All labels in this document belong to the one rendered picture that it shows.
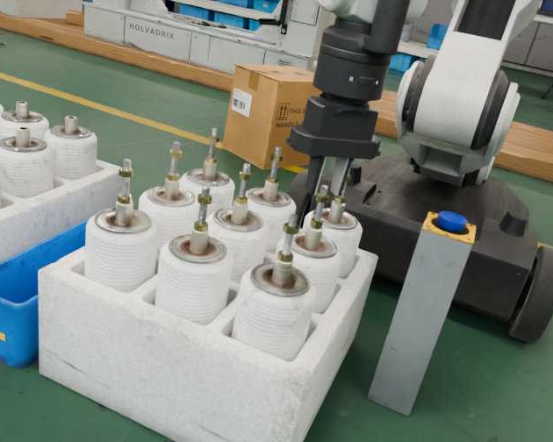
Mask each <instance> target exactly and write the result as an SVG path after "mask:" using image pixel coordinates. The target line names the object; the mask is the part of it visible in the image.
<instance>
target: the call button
mask: <svg viewBox="0 0 553 442"><path fill-rule="evenodd" d="M438 220H439V224H440V225H441V226H442V227H444V228H446V229H449V230H451V231H461V230H462V228H464V227H466V225H467V222H468V221H467V220H466V218H465V217H463V216H461V215H459V214H457V213H455V212H451V211H442V212H440V213H439V215H438Z"/></svg>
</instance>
